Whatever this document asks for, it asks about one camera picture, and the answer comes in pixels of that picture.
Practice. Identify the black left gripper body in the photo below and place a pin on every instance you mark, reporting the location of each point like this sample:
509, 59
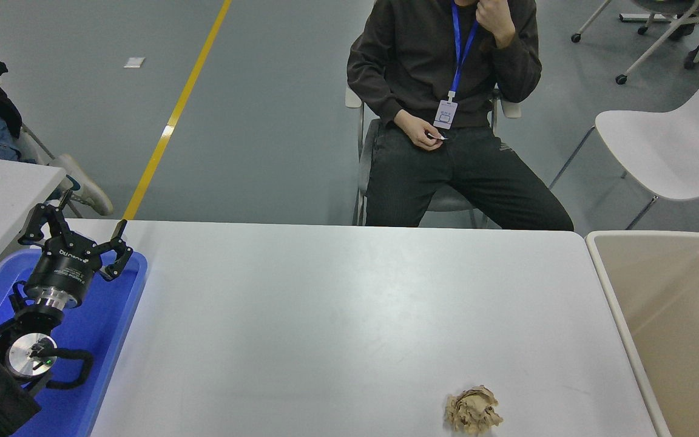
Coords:
61, 267

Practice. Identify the small white paper slip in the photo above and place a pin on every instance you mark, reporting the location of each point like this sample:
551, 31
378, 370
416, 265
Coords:
439, 136

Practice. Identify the tan paper ball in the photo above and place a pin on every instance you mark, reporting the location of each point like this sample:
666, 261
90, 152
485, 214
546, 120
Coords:
472, 411

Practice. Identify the person's right hand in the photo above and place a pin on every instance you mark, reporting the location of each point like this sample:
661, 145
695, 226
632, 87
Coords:
421, 133

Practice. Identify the person's left hand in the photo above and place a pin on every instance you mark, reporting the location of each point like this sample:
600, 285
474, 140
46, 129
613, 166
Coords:
497, 21

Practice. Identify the blue plastic tray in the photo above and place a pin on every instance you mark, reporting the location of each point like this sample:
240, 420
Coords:
104, 340

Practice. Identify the yellow floor tape line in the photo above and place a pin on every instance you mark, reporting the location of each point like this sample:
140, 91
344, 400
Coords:
201, 60

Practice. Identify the grey chair with white armrests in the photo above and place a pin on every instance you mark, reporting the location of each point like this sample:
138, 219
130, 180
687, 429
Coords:
449, 200

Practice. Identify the large pale bin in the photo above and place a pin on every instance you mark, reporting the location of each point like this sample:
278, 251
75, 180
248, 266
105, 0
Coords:
677, 291

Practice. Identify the white base bar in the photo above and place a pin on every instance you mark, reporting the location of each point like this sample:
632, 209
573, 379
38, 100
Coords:
634, 17

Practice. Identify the white shell chair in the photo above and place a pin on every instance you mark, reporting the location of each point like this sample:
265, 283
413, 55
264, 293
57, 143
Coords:
677, 139

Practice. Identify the white rolling chair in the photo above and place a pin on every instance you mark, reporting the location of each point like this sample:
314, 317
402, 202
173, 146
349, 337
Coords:
665, 5

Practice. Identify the grey metal chair frame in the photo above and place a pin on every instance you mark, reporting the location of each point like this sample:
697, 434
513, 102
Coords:
38, 143

